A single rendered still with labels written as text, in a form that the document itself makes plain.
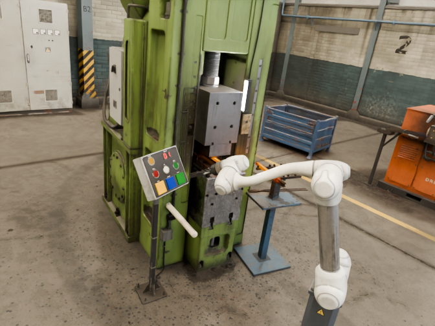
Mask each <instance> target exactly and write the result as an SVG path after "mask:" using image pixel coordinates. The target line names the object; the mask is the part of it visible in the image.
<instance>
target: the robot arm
mask: <svg viewBox="0 0 435 326"><path fill-rule="evenodd" d="M248 167H249V160H248V158H247V157H246V156H245V155H236V156H232V157H229V158H226V159H225V160H221V161H219V162H216V163H215V164H213V165H211V168H208V169H204V170H201V171H196V172H195V173H191V174H190V177H191V178H194V177H200V176H205V175H211V174H213V175H217V178H216V181H215V184H214V186H215V190H216V192H217V193H218V194H220V195H227V194H229V193H230V192H232V191H235V190H238V189H239V188H241V187H248V186H254V185H257V184H261V183H263V182H267V181H269V180H272V179H275V178H278V177H281V176H284V175H301V176H304V177H309V178H312V180H311V190H312V192H313V197H314V200H315V202H316V203H317V206H318V235H319V250H320V264H319V265H318V266H317V267H316V269H315V283H314V285H313V286H312V287H311V290H312V291H313V292H314V295H315V299H316V301H317V302H318V304H319V305H320V306H321V307H323V308H325V309H328V310H333V309H337V308H339V307H340V306H341V305H342V304H343V303H344V300H345V298H346V293H347V281H348V276H349V273H350V268H351V259H350V256H349V254H348V253H347V252H346V251H345V250H343V249H341V248H340V246H339V202H340V201H341V198H342V185H343V184H342V181H345V180H347V179H348V178H349V177H350V167H349V165H347V164H345V163H343V162H340V161H336V160H312V161H307V162H294V163H289V164H284V165H281V166H277V167H275V168H272V169H269V170H267V171H264V172H262V173H259V174H257V175H253V176H250V177H242V176H241V175H240V173H241V172H242V171H245V170H246V169H247V168H248Z"/></svg>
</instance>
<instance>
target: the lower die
mask: <svg viewBox="0 0 435 326"><path fill-rule="evenodd" d="M194 152H195V153H196V154H198V156H200V157H201V158H203V159H204V160H206V161H204V162H203V159H201V161H200V168H202V163H203V170H204V169H208V168H211V165H213V164H215V163H216V161H215V160H214V159H212V158H210V157H208V156H206V155H205V154H204V153H202V152H201V151H200V150H198V149H197V148H195V147H194ZM200 157H198V158H197V155H196V156H195V161H194V162H195V164H196V162H197V165H198V166H199V160H200Z"/></svg>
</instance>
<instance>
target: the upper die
mask: <svg viewBox="0 0 435 326"><path fill-rule="evenodd" d="M231 145H232V143H228V144H218V145H211V146H204V145H203V144H201V143H199V142H198V141H197V140H195V139H194V147H195V148H197V149H198V150H200V151H201V152H202V153H204V154H205V155H206V156H208V157H216V156H221V155H230V150H231Z"/></svg>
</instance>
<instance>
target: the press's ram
mask: <svg viewBox="0 0 435 326"><path fill-rule="evenodd" d="M243 94H244V92H241V91H238V90H235V89H232V88H230V87H227V86H224V85H221V84H218V87H205V86H202V85H200V82H199V96H198V103H197V117H196V125H195V140H197V141H198V142H199V143H201V144H203V145H204V146H211V145H218V144H228V143H236V142H237V139H238V130H239V125H240V116H241V108H242V103H243Z"/></svg>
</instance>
